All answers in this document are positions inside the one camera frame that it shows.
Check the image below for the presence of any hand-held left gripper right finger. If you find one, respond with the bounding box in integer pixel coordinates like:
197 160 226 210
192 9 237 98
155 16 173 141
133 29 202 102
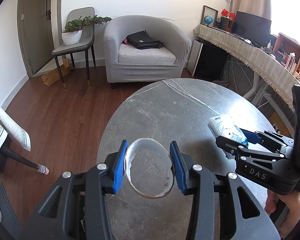
169 140 280 240

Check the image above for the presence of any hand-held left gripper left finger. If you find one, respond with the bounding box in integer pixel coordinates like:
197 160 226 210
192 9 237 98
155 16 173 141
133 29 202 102
17 139 129 240

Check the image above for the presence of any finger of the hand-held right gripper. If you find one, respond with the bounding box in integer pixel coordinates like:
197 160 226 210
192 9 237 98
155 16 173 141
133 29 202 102
215 135 290 164
239 128 295 153

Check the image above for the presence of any tissue packet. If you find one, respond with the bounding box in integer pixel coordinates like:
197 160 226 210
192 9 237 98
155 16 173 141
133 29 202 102
209 114 249 148

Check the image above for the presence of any white tape roll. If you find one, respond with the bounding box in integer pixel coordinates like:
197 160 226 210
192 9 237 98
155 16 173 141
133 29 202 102
124 137 176 199

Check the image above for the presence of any person's right hand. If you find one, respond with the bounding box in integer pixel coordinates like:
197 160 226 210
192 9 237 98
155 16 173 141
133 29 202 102
264 194 280 214

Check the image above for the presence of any round grey marble table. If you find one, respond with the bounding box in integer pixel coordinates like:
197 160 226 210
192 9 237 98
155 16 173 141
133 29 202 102
96 78 287 240

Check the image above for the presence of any long desk with beige cloth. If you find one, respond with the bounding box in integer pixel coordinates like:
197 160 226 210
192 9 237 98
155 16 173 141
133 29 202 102
194 24 300 108

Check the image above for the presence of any clear plastic bottle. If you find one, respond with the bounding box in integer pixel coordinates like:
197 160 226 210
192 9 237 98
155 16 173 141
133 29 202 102
286 52 296 69

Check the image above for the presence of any grey armchair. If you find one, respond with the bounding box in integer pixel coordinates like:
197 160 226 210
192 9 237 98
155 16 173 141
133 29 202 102
103 15 192 87

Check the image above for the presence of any black table leg striped sock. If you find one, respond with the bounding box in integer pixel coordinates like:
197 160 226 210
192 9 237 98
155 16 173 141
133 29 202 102
0 146 50 175

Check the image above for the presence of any wooden desk organiser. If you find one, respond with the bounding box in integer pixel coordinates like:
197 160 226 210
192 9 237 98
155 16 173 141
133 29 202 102
272 32 300 83

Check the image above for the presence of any black computer monitor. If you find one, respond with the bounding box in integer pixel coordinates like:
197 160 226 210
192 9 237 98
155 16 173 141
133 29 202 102
233 11 272 39

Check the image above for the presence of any white patterned tablecloth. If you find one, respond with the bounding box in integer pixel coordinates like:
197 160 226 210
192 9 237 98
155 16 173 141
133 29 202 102
0 94 32 208

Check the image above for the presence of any cardboard box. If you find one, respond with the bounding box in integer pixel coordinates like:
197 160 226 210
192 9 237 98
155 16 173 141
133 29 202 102
42 58 72 87

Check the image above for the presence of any brown speaker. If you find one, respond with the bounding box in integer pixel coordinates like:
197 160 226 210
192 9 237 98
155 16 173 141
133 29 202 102
220 17 233 30

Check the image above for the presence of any grey ribbed mat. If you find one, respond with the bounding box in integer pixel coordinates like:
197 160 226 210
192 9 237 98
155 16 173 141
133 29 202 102
0 182 23 238

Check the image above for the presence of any grey dining chair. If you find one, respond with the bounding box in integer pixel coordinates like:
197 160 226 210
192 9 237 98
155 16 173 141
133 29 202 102
52 6 97 88

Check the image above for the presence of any black handbag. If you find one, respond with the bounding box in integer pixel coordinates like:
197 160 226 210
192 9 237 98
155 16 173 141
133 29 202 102
126 30 164 50

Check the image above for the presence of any potted green plant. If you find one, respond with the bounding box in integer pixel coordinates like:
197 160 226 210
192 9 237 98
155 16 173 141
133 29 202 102
62 16 112 46

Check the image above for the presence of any grey door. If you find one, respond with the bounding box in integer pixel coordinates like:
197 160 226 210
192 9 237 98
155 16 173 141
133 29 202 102
17 0 54 78

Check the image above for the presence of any bundle of cables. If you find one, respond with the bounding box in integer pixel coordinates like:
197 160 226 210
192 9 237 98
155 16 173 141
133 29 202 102
222 55 255 95

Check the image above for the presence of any wooden picture frame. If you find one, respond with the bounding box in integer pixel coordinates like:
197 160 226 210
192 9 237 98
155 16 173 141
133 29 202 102
202 5 219 27

